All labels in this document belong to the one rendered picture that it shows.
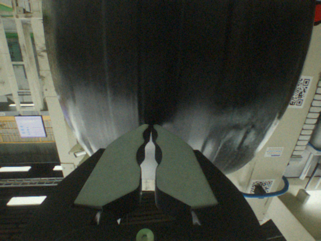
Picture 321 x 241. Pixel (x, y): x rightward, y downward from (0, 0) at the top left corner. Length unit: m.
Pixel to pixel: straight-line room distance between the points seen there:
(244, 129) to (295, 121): 0.33
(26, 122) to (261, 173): 4.39
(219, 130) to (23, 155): 13.73
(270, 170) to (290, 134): 0.12
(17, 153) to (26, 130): 9.44
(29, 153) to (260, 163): 13.34
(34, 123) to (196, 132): 4.29
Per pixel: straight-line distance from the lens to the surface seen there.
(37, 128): 4.40
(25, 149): 13.44
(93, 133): 0.17
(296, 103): 0.47
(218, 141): 0.17
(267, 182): 0.56
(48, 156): 12.94
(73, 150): 0.97
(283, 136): 0.49
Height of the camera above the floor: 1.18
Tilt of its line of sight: 21 degrees up
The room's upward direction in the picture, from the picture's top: 178 degrees counter-clockwise
